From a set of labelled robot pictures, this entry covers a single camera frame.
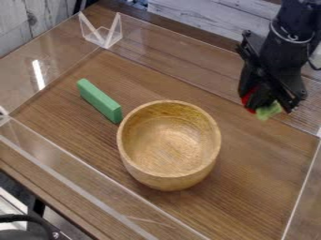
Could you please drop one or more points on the red plush strawberry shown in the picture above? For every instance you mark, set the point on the red plush strawberry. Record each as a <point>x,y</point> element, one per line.
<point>263,110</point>

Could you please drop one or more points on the wooden bowl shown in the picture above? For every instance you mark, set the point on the wooden bowl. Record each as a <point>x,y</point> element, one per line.
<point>169,142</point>

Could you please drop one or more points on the green rectangular block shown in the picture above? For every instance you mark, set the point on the green rectangular block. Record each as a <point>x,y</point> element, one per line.
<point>101,101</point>

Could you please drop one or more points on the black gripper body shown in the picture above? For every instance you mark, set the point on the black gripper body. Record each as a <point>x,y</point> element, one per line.
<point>279,59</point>

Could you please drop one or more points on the clear acrylic tray enclosure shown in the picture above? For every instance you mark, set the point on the clear acrylic tray enclosure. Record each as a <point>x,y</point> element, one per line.
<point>58,143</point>

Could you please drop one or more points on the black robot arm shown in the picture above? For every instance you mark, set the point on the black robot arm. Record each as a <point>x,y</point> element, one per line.
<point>297,23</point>

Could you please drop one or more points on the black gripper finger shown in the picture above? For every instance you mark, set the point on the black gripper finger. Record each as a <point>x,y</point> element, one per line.
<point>249,80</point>
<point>261,97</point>

